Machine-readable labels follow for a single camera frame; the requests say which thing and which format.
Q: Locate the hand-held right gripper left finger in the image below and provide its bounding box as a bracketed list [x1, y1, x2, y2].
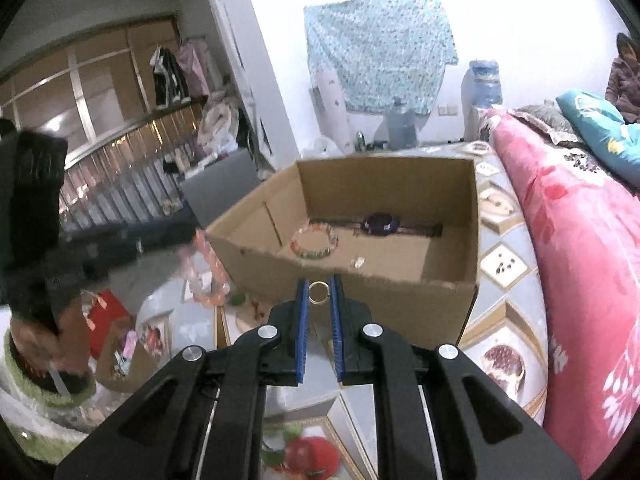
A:
[52, 277, 311, 480]

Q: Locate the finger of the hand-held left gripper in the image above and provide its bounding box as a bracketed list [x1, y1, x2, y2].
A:
[137, 221, 198, 256]

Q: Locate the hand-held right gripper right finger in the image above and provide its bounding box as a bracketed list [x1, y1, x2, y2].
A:
[327, 274, 583, 480]

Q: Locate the brown cardboard box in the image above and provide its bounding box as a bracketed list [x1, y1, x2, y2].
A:
[205, 156, 482, 351]

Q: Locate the pink beaded bracelet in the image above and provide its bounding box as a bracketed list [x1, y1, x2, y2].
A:
[177, 230, 232, 306]

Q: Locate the multicolour beaded bracelet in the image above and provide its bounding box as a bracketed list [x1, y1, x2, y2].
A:
[290, 224, 340, 261]

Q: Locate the blue smartwatch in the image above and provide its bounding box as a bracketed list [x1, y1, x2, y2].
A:
[309, 212, 444, 237]

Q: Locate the person's left hand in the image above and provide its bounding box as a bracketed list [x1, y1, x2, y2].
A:
[7, 295, 93, 376]

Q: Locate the metal stair railing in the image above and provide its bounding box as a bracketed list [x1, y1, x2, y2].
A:
[57, 105, 211, 233]

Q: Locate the grey box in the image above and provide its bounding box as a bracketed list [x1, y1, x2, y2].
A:
[179, 149, 261, 228]

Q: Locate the red packet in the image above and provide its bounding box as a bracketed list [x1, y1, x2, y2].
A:
[86, 290, 135, 358]

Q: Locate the pile of light clothes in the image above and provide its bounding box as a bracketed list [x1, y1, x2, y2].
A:
[197, 91, 241, 161]

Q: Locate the small cardboard box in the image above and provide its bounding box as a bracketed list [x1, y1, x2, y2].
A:
[95, 317, 161, 393]

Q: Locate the wooden cabinet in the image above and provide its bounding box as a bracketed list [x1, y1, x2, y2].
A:
[0, 14, 181, 171]

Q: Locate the dark hanging jacket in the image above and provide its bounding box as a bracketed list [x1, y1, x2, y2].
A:
[150, 46, 191, 107]

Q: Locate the fruit print vinyl mat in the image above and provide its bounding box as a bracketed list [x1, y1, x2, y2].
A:
[135, 141, 551, 480]

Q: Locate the pink hanging garment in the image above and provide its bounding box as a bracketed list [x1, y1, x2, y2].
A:
[177, 40, 211, 98]

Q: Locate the white plastic bag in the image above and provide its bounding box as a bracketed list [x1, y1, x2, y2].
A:
[300, 135, 346, 160]

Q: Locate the white cylinder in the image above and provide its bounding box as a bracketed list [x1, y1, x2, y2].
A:
[311, 67, 353, 157]

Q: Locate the clear plastic water jug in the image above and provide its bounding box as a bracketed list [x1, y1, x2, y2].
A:
[386, 97, 418, 151]

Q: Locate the pink floral blanket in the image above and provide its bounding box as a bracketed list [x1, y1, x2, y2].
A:
[487, 110, 640, 478]

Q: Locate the grey patterned pillow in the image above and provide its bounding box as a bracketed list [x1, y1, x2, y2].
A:
[507, 102, 593, 151]

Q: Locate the blue patterned wall cloth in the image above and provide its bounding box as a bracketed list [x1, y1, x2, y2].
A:
[303, 0, 458, 115]

